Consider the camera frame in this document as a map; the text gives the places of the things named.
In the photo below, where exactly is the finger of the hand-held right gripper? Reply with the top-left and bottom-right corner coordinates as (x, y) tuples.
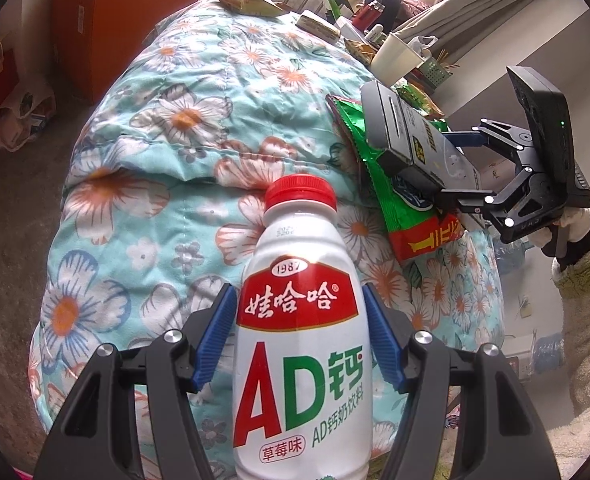
(436, 169), (536, 217)
(446, 118), (532, 169)

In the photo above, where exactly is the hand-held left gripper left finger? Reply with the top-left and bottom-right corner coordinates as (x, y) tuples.
(34, 282), (239, 480)

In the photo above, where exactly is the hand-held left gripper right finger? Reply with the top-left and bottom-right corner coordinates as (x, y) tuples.
(362, 282), (562, 480)

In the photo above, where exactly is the dark grey box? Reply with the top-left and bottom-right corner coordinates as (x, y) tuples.
(361, 81), (482, 197)

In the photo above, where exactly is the white milk drink bottle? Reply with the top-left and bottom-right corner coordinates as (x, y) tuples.
(232, 174), (373, 480)

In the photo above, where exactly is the large green snack packet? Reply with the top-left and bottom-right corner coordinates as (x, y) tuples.
(326, 94), (448, 233)

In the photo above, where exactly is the person's right hand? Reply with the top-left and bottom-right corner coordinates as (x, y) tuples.
(527, 206), (590, 262)

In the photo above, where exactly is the small green snack packet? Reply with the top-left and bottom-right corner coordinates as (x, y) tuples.
(397, 85), (446, 122)

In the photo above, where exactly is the green plastic basket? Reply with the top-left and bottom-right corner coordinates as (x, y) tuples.
(414, 56), (452, 87)

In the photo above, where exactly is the grey right curtain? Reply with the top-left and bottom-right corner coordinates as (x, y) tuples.
(392, 0), (590, 49)

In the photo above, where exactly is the white paper cup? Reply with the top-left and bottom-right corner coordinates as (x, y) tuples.
(370, 33), (424, 87)

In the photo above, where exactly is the small yellow snack packet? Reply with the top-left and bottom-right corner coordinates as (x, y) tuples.
(344, 37), (379, 64)

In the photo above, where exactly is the dark clothes pile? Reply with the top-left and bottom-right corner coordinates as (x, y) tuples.
(347, 0), (437, 32)

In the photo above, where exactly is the red flask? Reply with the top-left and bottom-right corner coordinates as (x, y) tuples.
(351, 2), (384, 29)

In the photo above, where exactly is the floral blue blanket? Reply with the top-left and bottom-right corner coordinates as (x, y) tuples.
(28, 0), (506, 480)

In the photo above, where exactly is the golden snack packet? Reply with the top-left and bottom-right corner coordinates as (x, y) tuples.
(211, 0), (292, 17)

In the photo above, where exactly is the crumpled plastic bag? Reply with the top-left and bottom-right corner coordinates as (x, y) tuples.
(0, 86), (57, 154)

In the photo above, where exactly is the orange cardboard box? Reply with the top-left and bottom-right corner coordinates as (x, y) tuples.
(50, 0), (209, 107)

